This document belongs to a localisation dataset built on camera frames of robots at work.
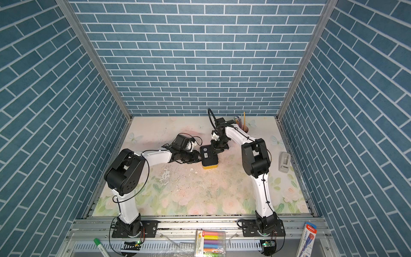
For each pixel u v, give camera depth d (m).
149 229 0.74
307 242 0.69
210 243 0.68
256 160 0.59
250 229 0.74
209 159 0.94
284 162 0.94
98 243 0.70
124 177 0.50
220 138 0.86
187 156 0.83
